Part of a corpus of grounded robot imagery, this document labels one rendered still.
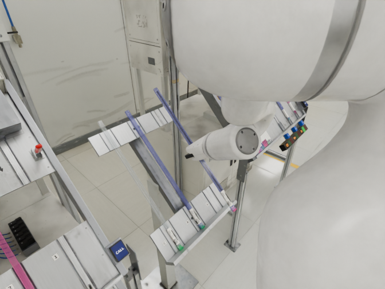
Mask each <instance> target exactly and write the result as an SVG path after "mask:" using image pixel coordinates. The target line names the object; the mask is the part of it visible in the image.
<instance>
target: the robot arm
mask: <svg viewBox="0 0 385 289"><path fill-rule="evenodd" d="M162 25H163V32H164V37H165V42H166V45H167V47H168V52H169V54H170V56H171V57H172V59H173V61H174V63H175V65H176V67H177V68H178V69H179V71H180V72H181V74H182V75H183V76H184V77H185V78H186V79H187V80H188V81H189V82H191V83H192V84H194V85H195V86H196V87H198V88H200V89H202V90H204V91H207V92H209V93H212V94H214V95H217V96H221V111H222V114H223V117H224V118H225V119H226V121H227V122H229V123H230V124H229V125H228V126H226V127H224V128H222V129H219V130H215V131H212V132H210V133H208V134H207V135H205V136H203V137H202V138H200V139H198V140H197V141H195V142H194V143H192V144H190V145H189V146H188V147H186V151H187V152H188V154H186V155H185V157H186V159H188V158H191V157H193V158H192V160H193V161H200V160H203V159H207V158H209V159H211V160H214V161H223V160H242V159H251V158H253V157H255V156H256V155H257V154H258V152H259V150H260V147H261V135H262V134H263V133H264V132H265V131H266V130H267V128H268V127H269V125H270V123H271V121H272V120H273V118H274V116H275V113H276V106H275V105H274V103H273V101H347V102H348V113H347V117H346V120H345V122H344V124H343V126H342V127H341V129H340V130H339V131H338V132H337V134H336V135H335V136H334V137H333V138H332V139H331V141H330V142H329V143H328V144H327V145H326V146H325V147H323V148H322V149H321V150H320V151H319V152H318V153H317V154H315V155H314V156H313V157H312V158H310V159H309V160H307V161H306V162H305V163H303V164H302V165H301V166H300V167H298V168H297V169H296V170H295V171H293V172H292V173H290V174H289V175H288V176H287V177H285V178H284V179H283V180H282V181H281V182H280V183H279V184H278V185H277V186H276V187H275V188H274V189H273V191H272V192H271V194H270V196H269V197H268V199H267V201H266V204H265V206H264V208H263V211H262V215H261V219H260V225H259V231H258V247H257V273H256V286H257V289H385V0H162Z"/></svg>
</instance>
